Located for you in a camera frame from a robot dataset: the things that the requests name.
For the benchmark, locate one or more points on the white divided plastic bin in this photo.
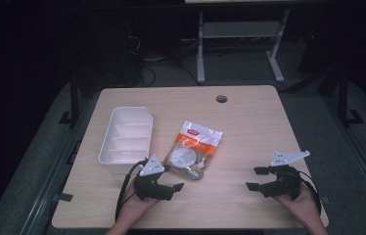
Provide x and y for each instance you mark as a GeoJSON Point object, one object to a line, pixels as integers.
{"type": "Point", "coordinates": [127, 137]}

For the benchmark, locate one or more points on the person's right hand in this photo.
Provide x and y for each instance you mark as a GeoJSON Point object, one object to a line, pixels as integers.
{"type": "Point", "coordinates": [303, 207]}

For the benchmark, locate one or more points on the white metal desk frame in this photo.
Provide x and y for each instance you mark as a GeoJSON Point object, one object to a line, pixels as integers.
{"type": "Point", "coordinates": [200, 49]}

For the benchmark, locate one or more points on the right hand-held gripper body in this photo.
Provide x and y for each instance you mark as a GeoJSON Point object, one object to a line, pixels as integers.
{"type": "Point", "coordinates": [285, 186]}

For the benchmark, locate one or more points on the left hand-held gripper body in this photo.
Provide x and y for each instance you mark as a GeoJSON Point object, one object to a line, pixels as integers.
{"type": "Point", "coordinates": [151, 191]}

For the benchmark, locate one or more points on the black metal stand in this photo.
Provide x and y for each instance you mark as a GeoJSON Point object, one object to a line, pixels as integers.
{"type": "Point", "coordinates": [74, 101]}
{"type": "Point", "coordinates": [344, 98]}

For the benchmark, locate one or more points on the person's left hand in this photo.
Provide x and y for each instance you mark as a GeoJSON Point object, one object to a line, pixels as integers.
{"type": "Point", "coordinates": [135, 207]}

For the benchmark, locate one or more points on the orange and clear snack packet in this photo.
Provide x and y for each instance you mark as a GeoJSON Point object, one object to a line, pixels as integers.
{"type": "Point", "coordinates": [194, 147]}

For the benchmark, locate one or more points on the black table edge bracket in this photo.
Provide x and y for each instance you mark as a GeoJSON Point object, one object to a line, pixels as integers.
{"type": "Point", "coordinates": [63, 197]}

